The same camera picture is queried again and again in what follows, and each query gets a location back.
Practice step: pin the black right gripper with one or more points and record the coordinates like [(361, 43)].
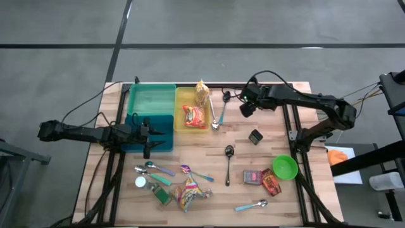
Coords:
[(257, 96)]

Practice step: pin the plain silver spoon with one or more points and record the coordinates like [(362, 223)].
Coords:
[(215, 126)]

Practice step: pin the dark green tea box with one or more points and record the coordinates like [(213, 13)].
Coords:
[(255, 136)]

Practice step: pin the orange foil snack packet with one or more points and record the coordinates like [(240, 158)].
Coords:
[(271, 183)]

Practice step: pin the small glass saffron jar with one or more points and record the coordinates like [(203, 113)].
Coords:
[(208, 193)]

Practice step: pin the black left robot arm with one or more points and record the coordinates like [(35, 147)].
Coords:
[(82, 133)]

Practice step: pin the dark blue plastic bin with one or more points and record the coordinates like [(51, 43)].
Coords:
[(163, 122)]

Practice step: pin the green-lidded herb spice jar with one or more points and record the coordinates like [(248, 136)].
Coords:
[(163, 196)]

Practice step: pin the orange roast beef ramen packet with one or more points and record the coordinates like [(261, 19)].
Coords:
[(193, 117)]

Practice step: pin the black equipment stand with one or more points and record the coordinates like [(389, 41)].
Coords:
[(392, 92)]

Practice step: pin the iridescent rainbow spoon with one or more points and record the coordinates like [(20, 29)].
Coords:
[(185, 168)]

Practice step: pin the rectangular metal spice tin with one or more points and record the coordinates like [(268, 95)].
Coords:
[(252, 176)]

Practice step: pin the white paper sheet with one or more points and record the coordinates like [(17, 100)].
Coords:
[(348, 177)]

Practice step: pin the grey metal side table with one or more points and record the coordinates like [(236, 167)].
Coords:
[(19, 155)]

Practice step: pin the grey metal mounting plate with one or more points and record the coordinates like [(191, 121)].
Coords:
[(292, 135)]

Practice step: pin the green plastic bowl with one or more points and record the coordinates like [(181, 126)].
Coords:
[(284, 167)]

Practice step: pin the orange cloth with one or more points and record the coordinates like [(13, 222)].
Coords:
[(337, 157)]

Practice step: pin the black frame clamp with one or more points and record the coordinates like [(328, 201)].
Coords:
[(136, 79), (254, 81)]

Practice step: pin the small black floor item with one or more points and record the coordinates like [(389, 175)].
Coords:
[(384, 215)]

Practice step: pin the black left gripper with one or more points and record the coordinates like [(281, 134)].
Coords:
[(146, 139)]

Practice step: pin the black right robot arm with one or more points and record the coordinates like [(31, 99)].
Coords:
[(316, 101)]

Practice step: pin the teal plastic bin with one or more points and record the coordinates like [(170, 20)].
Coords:
[(152, 98)]

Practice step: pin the white-lidded glass spice jar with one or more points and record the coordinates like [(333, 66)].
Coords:
[(140, 181)]

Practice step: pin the white plastic container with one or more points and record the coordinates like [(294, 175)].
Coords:
[(386, 181)]

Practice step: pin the yellow chicken ramen packet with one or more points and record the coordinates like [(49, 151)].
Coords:
[(202, 93)]

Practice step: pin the all-black metal spoon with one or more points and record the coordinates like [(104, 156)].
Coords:
[(229, 151)]

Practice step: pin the blue-striped low-sodium ramen packet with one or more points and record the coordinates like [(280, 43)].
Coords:
[(186, 196)]

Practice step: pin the translucent yellow plastic bin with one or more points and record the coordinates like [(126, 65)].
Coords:
[(182, 95)]

